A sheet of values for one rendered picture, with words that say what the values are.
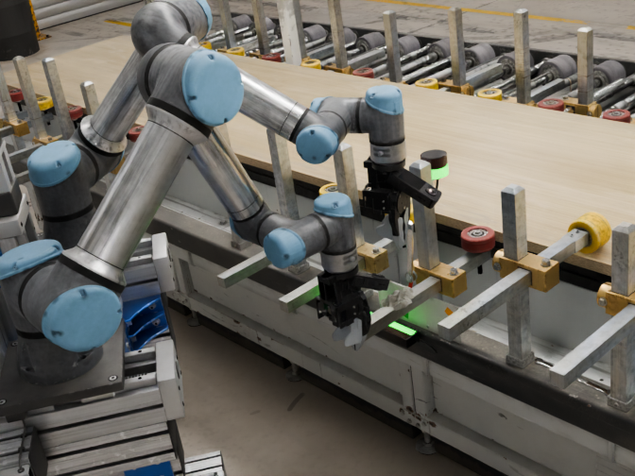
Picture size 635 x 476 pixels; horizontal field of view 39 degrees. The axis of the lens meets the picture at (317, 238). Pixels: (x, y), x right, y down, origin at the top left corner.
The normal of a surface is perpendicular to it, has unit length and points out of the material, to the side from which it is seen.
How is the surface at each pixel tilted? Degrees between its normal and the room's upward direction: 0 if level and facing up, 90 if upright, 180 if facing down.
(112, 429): 90
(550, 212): 0
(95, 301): 95
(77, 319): 95
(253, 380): 0
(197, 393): 0
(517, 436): 90
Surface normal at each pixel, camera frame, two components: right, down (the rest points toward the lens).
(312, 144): -0.29, 0.47
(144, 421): 0.18, 0.42
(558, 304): -0.73, 0.40
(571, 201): -0.14, -0.89
